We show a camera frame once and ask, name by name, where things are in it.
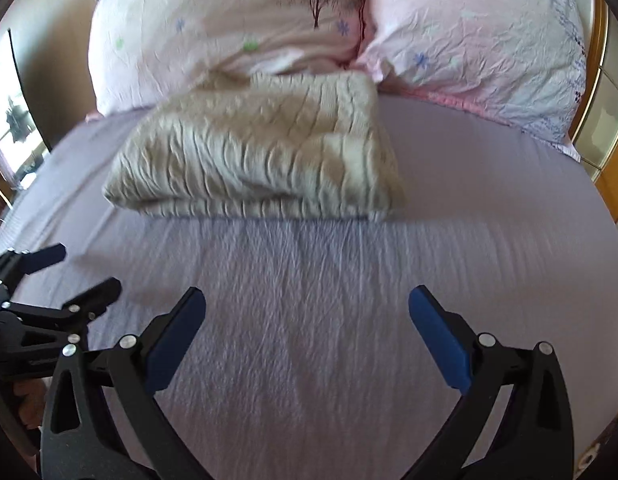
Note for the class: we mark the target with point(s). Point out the bright window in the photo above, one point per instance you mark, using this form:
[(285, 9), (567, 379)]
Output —
[(22, 148)]

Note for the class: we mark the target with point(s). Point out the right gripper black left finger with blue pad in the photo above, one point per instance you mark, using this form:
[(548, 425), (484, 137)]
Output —
[(79, 437)]

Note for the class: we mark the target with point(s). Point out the pink floral pillow right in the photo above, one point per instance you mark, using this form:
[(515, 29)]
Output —
[(521, 63)]

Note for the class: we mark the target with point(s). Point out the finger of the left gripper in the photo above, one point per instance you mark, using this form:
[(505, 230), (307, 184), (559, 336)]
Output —
[(31, 262), (79, 310)]

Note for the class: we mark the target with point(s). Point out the wooden frosted glass wardrobe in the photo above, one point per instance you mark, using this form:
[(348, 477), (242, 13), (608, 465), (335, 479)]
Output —
[(594, 131)]

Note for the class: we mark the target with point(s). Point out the pink tree-print pillow left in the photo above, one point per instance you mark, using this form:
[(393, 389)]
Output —
[(142, 51)]

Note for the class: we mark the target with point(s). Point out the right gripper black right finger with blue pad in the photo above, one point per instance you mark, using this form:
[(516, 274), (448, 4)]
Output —
[(513, 419)]

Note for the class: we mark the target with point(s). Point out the beige knitted sweater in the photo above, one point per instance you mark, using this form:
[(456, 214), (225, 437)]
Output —
[(262, 147)]

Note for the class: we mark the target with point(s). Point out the lavender bed sheet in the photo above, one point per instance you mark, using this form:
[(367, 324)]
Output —
[(307, 365)]

